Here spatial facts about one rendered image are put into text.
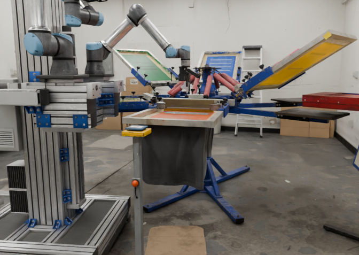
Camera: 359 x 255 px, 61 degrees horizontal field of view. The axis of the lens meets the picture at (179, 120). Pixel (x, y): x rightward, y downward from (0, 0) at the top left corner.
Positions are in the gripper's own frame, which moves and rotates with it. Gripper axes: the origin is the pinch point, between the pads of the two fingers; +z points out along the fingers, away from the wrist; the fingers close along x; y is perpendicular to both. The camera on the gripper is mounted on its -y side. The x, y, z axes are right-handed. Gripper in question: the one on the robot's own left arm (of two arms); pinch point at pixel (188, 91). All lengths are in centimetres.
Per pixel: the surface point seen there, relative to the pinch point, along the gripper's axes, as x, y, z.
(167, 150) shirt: 51, 3, 35
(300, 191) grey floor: -99, -100, 114
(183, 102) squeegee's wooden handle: 2.0, 3.7, 8.4
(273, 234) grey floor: 1, -68, 113
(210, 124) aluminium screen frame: 61, -27, 15
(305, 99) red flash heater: -7, -87, 6
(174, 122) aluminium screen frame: 61, -5, 14
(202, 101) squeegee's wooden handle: 2.2, -11.7, 7.8
